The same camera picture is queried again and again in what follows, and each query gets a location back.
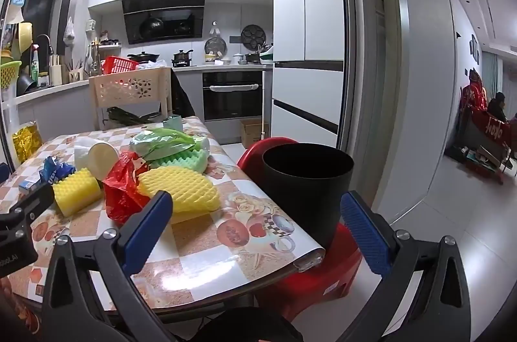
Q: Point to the blue snack packet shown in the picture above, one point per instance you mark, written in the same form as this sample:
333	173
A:
54	168

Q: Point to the red plastic stool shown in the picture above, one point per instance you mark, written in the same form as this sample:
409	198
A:
323	277

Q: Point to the hanging white plastic bag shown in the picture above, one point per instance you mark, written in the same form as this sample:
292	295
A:
69	33

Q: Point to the red printed box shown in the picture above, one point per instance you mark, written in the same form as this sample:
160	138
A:
486	132

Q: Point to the cardboard box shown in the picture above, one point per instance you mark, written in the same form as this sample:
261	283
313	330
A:
252	134

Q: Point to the red plastic bag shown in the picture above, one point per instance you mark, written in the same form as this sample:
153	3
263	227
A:
121	192

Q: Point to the built-in black oven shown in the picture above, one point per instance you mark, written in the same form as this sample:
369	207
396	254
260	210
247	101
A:
232	95

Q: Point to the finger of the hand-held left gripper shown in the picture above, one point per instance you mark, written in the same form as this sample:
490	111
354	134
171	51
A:
3	172
36	200

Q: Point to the green sponge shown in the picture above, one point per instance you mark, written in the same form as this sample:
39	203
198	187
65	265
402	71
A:
181	162

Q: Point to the hanging round strainer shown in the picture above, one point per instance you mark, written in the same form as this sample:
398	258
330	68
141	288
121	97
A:
214	45

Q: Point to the white refrigerator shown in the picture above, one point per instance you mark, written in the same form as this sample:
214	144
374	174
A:
307	22

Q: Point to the kitchen faucet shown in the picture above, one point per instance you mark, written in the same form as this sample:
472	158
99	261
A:
48	41

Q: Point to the black wok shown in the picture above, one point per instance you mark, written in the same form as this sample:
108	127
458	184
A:
143	56

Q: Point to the utensil holder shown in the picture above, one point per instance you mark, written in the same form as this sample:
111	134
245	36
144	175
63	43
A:
76	74

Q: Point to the round multi-hole pan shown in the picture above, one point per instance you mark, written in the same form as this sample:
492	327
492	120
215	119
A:
253	36

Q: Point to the grey green cup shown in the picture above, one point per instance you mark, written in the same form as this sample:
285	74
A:
173	123

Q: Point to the gold foil packet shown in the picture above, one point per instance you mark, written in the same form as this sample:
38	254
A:
26	142

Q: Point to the red plastic basket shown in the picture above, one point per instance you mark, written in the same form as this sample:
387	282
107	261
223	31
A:
119	65

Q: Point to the black trash bin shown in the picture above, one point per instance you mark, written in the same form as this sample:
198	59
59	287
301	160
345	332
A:
307	196

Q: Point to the wall picture frames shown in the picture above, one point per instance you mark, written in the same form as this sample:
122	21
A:
474	49

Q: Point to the black pan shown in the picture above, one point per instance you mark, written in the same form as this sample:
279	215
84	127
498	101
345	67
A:
26	85

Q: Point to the green plastic bag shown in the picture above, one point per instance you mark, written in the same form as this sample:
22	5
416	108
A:
161	142

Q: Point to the white mop pole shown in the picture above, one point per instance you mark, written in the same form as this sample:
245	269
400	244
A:
264	103

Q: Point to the small yellow sponge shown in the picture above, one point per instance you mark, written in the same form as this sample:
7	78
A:
76	190

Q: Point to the red hanging decoration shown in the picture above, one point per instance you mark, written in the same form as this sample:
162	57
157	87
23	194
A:
474	95

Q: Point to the yellow colander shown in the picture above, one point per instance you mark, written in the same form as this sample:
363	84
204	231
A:
25	37

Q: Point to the beige knife block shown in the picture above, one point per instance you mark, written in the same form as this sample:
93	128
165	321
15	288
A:
55	71

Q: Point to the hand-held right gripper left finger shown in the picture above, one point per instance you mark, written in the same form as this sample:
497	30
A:
147	229

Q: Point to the black cooking pot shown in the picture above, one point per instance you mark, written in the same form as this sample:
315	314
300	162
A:
183	55

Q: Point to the beige plastic chair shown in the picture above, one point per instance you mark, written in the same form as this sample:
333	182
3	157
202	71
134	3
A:
129	87

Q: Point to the large yellow foam pad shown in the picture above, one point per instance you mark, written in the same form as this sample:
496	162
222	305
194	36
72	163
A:
181	188

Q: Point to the black range hood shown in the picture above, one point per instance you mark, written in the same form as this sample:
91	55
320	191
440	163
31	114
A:
165	18

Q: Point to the white paper cup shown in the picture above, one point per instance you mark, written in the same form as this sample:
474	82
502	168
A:
103	160

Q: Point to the green plastic basket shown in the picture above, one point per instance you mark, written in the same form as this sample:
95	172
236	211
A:
10	73

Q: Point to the green spray bottle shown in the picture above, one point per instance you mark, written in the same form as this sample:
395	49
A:
34	67

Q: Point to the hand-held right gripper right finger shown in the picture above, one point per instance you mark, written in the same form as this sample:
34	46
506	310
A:
365	233

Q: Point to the green leafy vegetables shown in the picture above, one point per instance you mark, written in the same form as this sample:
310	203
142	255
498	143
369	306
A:
129	115

